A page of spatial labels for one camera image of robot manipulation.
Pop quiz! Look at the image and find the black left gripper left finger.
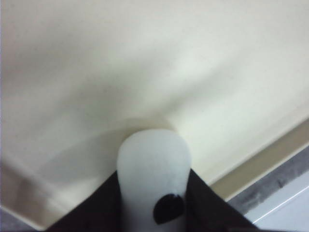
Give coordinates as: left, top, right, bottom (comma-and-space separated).
48, 172, 122, 232

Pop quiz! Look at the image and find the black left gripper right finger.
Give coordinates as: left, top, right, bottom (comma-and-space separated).
185, 169, 259, 232

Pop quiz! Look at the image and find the panda bun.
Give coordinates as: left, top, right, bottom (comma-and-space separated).
117, 129, 191, 232

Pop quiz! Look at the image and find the beige rectangular tray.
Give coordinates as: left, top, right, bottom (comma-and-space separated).
0, 0, 309, 230

